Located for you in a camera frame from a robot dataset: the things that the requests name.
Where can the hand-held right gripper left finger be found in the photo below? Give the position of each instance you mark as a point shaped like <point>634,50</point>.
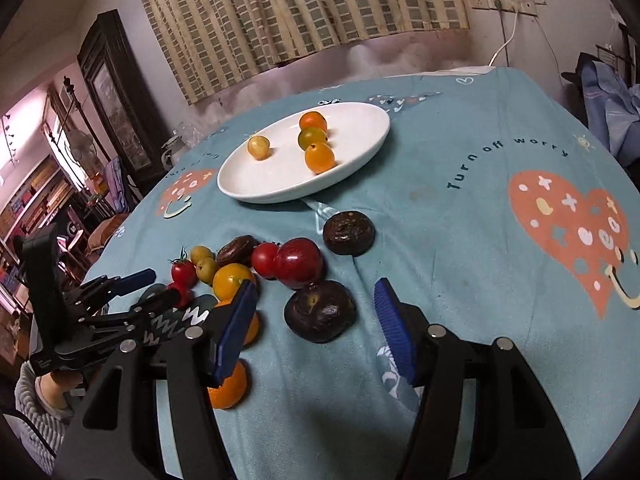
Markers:
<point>234,332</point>

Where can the small orange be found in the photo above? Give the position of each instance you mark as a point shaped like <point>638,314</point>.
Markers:
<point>313,121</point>
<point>251,328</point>
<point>320,158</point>
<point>232,391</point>

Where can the checked curtain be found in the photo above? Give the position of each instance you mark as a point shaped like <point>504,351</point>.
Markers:
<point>300,10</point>

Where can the clear plastic bag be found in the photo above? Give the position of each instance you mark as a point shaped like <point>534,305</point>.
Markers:
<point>192,132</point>

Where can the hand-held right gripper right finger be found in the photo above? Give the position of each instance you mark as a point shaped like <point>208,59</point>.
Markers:
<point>395,335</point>

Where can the electric fan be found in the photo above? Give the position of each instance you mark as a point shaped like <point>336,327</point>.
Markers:
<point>82,146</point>

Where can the dark brown round fruit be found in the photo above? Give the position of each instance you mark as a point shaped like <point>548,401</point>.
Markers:
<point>320,312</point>
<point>348,233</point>
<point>237,251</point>

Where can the blue cloth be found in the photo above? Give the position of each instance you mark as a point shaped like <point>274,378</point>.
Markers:
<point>615,105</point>

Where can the dark wooden cabinet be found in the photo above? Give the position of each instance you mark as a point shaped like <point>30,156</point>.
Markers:
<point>100,55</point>

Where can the bookshelf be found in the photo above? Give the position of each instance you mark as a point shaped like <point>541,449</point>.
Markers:
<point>35,200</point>

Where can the red cherry tomato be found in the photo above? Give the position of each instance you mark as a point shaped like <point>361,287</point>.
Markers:
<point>184,296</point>
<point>183,272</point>

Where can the teal printed tablecloth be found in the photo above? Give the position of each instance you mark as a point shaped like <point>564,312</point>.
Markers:
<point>450,260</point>

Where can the dark red plum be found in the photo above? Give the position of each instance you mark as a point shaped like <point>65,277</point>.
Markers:
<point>298,263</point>

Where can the small yellow fruit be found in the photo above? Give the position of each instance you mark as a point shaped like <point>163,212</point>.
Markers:
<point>258,148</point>

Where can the person's left forearm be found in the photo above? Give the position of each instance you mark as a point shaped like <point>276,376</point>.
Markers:
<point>35,420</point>

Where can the small green fruit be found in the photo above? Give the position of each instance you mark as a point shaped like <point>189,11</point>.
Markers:
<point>201,253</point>
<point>207,269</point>

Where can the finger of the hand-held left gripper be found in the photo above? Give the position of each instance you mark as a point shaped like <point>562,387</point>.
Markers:
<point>150,307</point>
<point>135,277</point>

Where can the white jug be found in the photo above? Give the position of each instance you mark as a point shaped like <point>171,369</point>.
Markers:
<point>171,152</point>

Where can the yellow orange tomato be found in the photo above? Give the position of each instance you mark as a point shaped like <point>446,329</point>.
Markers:
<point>231,280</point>

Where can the green orange citrus fruit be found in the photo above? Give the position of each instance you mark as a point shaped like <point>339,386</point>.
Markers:
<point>311,138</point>

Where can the white oval plate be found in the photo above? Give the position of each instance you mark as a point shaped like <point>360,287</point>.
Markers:
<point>265,180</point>

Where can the brown chair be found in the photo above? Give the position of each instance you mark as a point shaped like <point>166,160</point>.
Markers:
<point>107,232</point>

